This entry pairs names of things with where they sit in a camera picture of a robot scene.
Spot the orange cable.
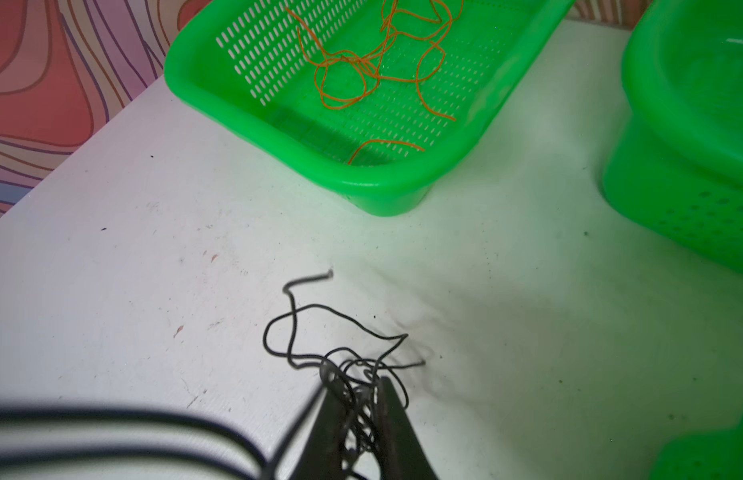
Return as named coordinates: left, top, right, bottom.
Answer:
left=283, top=0, right=465, bottom=166

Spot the front green basket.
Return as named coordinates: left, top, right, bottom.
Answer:
left=649, top=416, right=743, bottom=480

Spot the green basket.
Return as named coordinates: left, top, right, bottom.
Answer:
left=164, top=1, right=571, bottom=216
left=601, top=0, right=743, bottom=273
left=649, top=416, right=743, bottom=480

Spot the black cable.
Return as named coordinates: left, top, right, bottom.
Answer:
left=0, top=269, right=427, bottom=480

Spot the left green basket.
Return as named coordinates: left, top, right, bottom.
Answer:
left=164, top=1, right=571, bottom=216

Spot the rear right green basket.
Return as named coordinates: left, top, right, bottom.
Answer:
left=601, top=0, right=743, bottom=273

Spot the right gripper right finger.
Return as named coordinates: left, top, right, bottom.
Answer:
left=373, top=377, right=437, bottom=480

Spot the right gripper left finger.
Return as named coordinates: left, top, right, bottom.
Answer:
left=290, top=368, right=349, bottom=480

